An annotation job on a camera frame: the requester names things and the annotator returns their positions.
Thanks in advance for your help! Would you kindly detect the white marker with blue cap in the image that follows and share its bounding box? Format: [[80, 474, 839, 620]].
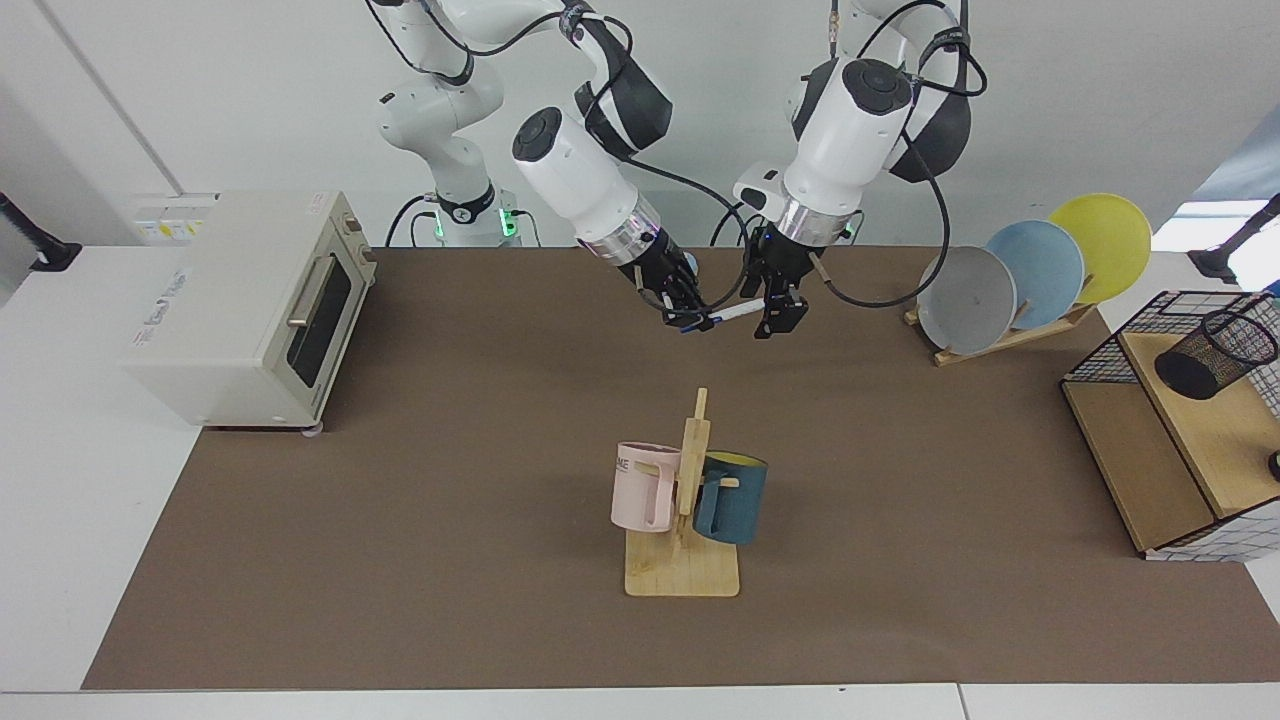
[[680, 303, 766, 334]]

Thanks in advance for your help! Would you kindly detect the black mesh pen holder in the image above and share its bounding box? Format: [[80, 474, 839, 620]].
[[1155, 309, 1279, 401]]

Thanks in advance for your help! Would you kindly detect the grey plate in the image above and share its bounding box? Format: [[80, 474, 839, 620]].
[[917, 246, 1018, 356]]

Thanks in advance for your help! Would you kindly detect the pink cup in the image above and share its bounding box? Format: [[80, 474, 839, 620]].
[[611, 441, 683, 534]]

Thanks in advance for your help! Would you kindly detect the dark blue cup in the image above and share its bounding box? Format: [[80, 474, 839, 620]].
[[692, 452, 769, 546]]

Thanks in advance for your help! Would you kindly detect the wooden plate rack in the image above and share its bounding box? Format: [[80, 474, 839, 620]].
[[903, 300, 1099, 368]]

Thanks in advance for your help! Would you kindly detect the wooden cup stand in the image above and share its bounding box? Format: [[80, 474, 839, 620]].
[[625, 388, 741, 598]]

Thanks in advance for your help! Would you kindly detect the light blue plate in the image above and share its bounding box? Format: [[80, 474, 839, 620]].
[[985, 220, 1086, 332]]

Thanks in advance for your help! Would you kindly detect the brown table cloth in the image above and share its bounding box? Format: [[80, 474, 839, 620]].
[[82, 246, 1280, 691]]

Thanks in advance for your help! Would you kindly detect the yellow plate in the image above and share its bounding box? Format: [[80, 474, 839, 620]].
[[1048, 193, 1153, 306]]

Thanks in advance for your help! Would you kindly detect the pale toaster oven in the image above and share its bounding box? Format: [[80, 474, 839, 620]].
[[120, 192, 379, 434]]

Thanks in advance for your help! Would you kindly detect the white checked cloth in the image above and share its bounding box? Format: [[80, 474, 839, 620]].
[[1145, 500, 1280, 563]]

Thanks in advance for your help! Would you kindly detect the white power strip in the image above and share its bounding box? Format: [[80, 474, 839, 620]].
[[133, 193, 219, 247]]

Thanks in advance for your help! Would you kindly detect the black arm base cable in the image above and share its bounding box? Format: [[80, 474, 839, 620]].
[[710, 198, 753, 247], [385, 195, 441, 247]]

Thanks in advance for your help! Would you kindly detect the wire basket with wooden floor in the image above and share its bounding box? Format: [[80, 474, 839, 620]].
[[1062, 290, 1280, 561]]

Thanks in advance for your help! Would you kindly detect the black camera stand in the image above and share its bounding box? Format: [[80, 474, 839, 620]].
[[1188, 195, 1280, 286], [0, 192, 83, 273]]

